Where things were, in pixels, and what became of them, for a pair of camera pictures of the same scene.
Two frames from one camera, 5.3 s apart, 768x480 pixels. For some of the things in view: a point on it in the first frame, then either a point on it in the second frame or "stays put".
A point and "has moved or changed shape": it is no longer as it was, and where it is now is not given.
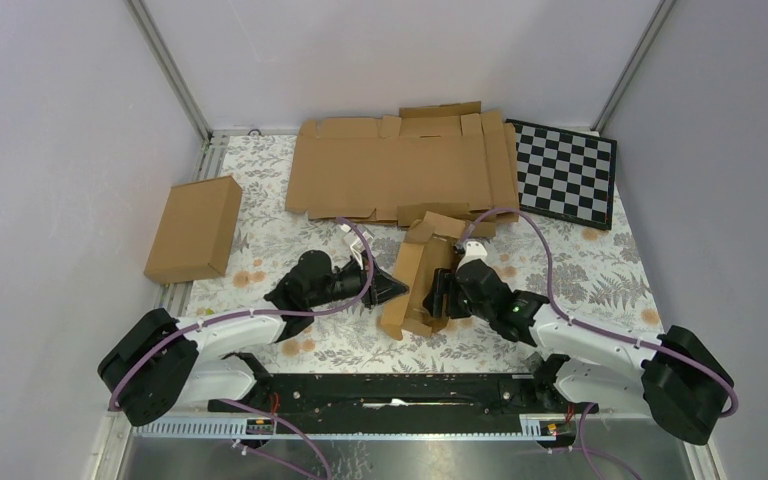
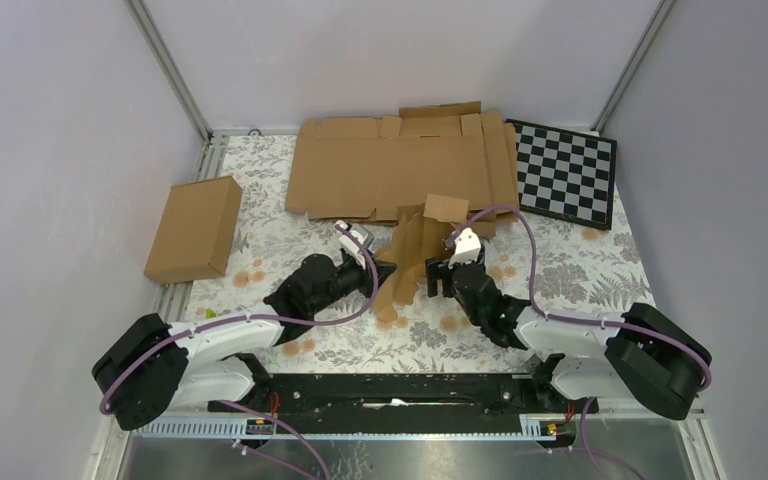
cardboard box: (430, 249) has moved or changed shape
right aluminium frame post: (633, 63) stays put
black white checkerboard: (566, 175) stays put
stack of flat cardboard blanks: (361, 169) stays put
